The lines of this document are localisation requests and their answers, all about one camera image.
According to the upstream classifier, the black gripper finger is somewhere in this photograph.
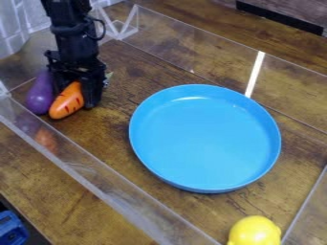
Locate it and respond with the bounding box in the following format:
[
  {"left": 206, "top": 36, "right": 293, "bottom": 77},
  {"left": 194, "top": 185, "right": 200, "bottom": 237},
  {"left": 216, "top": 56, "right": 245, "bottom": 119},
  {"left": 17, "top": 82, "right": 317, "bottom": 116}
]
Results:
[
  {"left": 51, "top": 71, "right": 75, "bottom": 96},
  {"left": 81, "top": 76, "right": 105, "bottom": 109}
]

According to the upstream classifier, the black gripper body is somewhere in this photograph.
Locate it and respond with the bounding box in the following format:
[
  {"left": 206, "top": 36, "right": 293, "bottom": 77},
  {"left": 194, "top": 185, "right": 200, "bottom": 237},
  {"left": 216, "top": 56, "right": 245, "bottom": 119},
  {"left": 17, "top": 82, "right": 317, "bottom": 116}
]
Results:
[{"left": 45, "top": 50, "right": 106, "bottom": 80}]

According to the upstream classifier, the orange toy carrot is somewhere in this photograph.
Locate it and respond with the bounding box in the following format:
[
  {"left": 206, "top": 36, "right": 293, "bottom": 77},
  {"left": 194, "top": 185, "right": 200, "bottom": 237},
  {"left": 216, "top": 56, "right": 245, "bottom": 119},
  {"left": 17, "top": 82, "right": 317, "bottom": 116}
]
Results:
[{"left": 49, "top": 81, "right": 85, "bottom": 120}]

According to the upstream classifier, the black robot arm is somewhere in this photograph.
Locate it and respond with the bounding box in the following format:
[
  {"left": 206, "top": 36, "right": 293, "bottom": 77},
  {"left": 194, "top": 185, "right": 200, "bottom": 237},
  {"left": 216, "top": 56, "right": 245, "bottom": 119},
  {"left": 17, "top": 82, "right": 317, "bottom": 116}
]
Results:
[{"left": 42, "top": 0, "right": 106, "bottom": 108}]

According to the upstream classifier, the purple toy eggplant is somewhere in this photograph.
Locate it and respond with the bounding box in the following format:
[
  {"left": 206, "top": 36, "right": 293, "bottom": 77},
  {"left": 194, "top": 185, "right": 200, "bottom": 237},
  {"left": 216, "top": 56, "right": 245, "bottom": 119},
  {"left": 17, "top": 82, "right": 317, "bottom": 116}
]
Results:
[{"left": 26, "top": 70, "right": 54, "bottom": 115}]

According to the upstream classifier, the blue round plate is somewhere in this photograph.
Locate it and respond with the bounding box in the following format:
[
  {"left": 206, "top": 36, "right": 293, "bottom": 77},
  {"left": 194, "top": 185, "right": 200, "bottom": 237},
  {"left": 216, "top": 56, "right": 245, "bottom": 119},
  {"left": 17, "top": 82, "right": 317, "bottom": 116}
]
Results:
[{"left": 130, "top": 84, "right": 282, "bottom": 193}]

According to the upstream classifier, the blue object at corner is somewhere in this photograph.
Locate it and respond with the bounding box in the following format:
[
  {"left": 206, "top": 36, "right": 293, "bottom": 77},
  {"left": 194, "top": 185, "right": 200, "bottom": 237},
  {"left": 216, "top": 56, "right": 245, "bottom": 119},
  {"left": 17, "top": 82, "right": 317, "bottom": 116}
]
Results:
[{"left": 0, "top": 211, "right": 30, "bottom": 245}]

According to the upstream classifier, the yellow toy object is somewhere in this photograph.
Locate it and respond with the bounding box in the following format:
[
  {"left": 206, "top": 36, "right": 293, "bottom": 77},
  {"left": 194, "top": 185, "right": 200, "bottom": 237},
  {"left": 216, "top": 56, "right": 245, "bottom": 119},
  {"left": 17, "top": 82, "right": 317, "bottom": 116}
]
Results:
[{"left": 226, "top": 215, "right": 282, "bottom": 245}]

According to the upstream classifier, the clear acrylic enclosure wall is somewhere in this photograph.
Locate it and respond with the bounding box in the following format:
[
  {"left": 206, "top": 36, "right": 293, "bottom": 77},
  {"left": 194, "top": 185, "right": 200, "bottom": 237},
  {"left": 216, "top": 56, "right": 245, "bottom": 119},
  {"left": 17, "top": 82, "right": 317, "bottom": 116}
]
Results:
[{"left": 0, "top": 0, "right": 327, "bottom": 245}]

